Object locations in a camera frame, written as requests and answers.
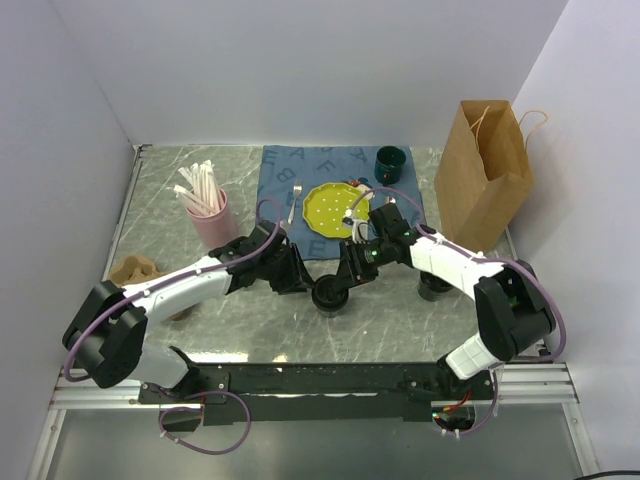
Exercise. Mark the blue alphabet placemat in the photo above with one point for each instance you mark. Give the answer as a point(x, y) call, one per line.
point(281, 166)

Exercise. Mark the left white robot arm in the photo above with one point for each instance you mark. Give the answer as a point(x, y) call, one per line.
point(107, 336)

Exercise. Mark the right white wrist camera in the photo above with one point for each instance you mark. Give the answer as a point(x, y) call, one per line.
point(358, 228)

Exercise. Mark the pink straw holder cup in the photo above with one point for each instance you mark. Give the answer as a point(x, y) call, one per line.
point(216, 230)

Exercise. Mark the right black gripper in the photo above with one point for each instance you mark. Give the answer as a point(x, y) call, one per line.
point(350, 268)

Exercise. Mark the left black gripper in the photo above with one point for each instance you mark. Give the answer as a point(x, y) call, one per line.
point(298, 278)

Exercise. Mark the black cup stack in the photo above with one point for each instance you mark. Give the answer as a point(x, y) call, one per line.
point(431, 288)

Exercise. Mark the silver fork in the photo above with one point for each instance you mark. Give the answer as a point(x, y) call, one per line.
point(296, 193)

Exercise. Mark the small cartoon figurine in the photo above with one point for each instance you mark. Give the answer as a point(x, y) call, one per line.
point(362, 187)

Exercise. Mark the brown paper bag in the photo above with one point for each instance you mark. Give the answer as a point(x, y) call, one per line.
point(484, 175)

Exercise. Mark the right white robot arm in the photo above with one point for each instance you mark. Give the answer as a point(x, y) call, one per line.
point(512, 310)

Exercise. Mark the black coffee cup lid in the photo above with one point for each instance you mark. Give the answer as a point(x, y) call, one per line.
point(325, 295)

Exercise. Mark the white wrapped straws bundle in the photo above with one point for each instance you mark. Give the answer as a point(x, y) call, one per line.
point(203, 197)

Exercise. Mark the yellow dotted plate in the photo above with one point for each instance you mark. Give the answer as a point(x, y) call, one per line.
point(326, 205)

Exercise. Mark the brown cardboard cup carrier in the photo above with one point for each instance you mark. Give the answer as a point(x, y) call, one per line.
point(134, 269)

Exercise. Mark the dark transparent coffee cup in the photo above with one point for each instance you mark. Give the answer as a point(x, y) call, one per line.
point(331, 311)

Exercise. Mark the dark green mug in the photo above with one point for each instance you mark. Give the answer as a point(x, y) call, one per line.
point(389, 164)

